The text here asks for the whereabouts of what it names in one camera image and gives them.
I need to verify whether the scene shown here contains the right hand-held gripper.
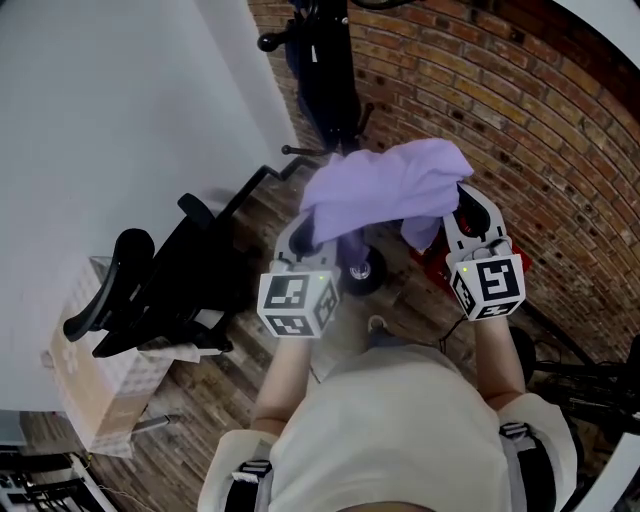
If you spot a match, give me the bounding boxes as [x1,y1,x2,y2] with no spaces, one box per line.
[441,182,527,322]

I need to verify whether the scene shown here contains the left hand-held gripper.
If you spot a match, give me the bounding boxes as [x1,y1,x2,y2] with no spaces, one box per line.
[256,212,342,341]

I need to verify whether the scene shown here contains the black coat stand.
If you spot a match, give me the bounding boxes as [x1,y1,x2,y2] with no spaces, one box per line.
[256,30,388,297]

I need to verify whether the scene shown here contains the purple clothes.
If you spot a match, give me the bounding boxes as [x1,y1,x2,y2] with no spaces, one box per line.
[299,138,475,252]

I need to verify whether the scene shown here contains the person's left forearm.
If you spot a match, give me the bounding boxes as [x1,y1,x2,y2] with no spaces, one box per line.
[252,334,314,434]

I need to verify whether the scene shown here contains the person's right forearm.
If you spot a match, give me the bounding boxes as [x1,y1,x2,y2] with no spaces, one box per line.
[471,316,528,409]

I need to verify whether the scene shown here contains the person's jeans leg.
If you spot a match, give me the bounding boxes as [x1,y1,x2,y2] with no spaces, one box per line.
[372,331,412,352]

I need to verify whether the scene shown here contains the black office chair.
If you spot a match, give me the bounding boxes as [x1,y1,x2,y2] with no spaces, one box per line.
[62,193,252,359]

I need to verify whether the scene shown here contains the dark jacket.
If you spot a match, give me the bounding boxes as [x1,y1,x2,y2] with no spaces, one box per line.
[284,0,362,147]

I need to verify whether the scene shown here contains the black floor fan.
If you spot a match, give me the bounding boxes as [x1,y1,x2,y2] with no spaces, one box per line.
[528,333,640,444]

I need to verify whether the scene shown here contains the person's white shirt torso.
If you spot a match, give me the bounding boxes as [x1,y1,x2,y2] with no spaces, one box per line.
[197,344,582,512]

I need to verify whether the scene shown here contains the grey desk foot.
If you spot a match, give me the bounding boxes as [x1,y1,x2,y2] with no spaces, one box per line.
[133,412,184,434]

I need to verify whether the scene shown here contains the cardboard box with checked wrap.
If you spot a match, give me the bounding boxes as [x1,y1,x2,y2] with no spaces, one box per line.
[41,256,202,459]

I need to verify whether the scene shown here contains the black metal rack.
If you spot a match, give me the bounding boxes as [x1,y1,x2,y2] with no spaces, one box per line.
[0,443,94,512]

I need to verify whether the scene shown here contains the black grey shoulder strap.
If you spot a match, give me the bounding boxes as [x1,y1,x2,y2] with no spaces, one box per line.
[230,459,274,512]
[498,422,556,512]

